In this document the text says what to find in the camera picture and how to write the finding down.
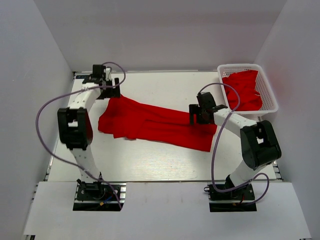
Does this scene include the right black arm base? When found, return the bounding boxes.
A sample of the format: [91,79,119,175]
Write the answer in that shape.
[203,184,257,213]

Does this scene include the white plastic basket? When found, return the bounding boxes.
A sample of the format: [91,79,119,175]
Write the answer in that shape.
[217,63,279,117]

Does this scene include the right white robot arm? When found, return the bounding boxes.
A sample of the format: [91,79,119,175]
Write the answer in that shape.
[188,92,282,200]

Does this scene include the red t shirts in basket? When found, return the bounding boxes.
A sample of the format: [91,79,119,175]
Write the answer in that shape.
[222,70,263,111]

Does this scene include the red t shirt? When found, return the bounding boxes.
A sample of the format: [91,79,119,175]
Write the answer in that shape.
[97,95,217,152]

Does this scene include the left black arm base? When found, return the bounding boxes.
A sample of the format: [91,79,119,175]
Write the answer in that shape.
[72,179,127,212]

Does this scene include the blue table label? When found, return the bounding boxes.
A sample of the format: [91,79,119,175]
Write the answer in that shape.
[75,74,89,79]

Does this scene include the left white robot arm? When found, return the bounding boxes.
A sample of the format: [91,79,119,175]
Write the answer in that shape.
[57,63,121,183]

